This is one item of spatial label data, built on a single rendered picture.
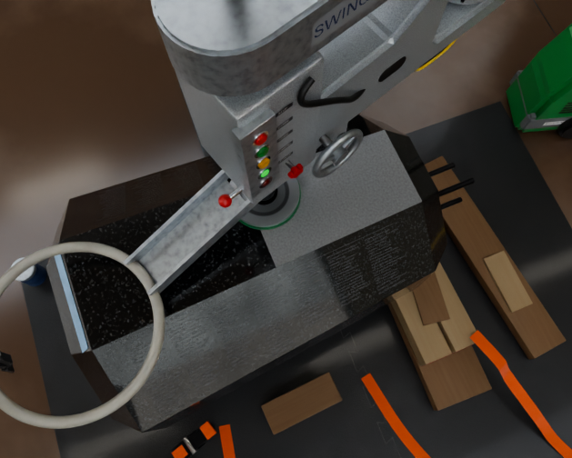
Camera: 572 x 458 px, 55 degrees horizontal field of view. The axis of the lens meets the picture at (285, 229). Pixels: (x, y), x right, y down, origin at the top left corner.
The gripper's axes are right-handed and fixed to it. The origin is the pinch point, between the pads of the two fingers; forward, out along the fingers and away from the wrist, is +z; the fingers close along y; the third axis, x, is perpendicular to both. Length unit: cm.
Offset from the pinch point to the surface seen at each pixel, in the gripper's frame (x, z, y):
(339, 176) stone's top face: 12, -6, 109
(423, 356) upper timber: -47, 59, 127
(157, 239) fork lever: 13, -13, 53
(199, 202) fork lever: 17, -17, 67
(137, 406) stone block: -22.6, 17.7, 27.7
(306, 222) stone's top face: 4, -5, 94
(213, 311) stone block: -9, 1, 59
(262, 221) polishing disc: 8, -7, 82
